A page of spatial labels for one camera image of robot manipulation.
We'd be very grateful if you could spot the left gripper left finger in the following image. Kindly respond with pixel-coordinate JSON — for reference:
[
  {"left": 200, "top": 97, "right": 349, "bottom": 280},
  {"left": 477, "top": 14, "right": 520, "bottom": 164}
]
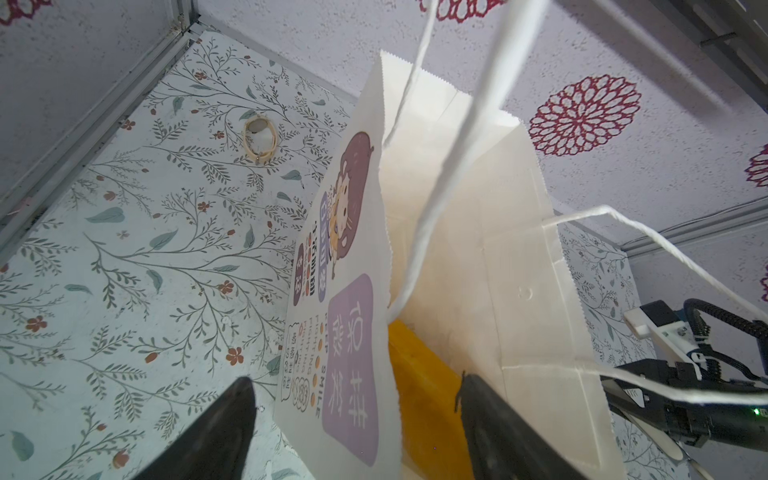
[{"left": 137, "top": 377, "right": 257, "bottom": 480}]

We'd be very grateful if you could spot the long baguette loaf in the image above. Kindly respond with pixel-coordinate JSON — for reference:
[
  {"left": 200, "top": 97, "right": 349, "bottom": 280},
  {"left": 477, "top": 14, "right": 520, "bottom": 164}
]
[{"left": 388, "top": 320, "right": 474, "bottom": 479}]

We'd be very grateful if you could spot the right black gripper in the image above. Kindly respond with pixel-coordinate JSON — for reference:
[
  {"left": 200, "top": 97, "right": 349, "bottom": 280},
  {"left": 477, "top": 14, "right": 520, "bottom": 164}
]
[{"left": 602, "top": 299, "right": 767, "bottom": 451}]

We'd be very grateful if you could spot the white paper bag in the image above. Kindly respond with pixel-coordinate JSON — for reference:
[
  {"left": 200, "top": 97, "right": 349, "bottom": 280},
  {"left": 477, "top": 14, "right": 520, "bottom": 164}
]
[{"left": 272, "top": 0, "right": 768, "bottom": 480}]

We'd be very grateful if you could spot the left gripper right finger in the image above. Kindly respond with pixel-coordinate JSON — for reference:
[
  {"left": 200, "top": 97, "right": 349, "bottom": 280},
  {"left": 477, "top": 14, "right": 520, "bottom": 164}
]
[{"left": 454, "top": 374, "right": 584, "bottom": 480}]

